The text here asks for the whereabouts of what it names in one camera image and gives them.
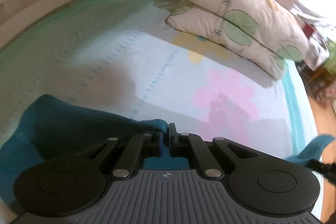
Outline floral white pillow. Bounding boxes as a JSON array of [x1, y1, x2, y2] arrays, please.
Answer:
[[166, 0, 309, 80]]

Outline cluttered side table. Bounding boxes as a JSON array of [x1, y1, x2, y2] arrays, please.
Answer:
[[293, 0, 335, 107]]

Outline teal blue pants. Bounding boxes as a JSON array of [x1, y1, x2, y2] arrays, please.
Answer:
[[0, 94, 336, 208]]

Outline pastel floral bed sheet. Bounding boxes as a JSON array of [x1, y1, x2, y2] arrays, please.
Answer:
[[1, 0, 317, 158]]

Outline red box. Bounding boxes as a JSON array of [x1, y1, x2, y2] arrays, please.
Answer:
[[302, 23, 316, 39]]

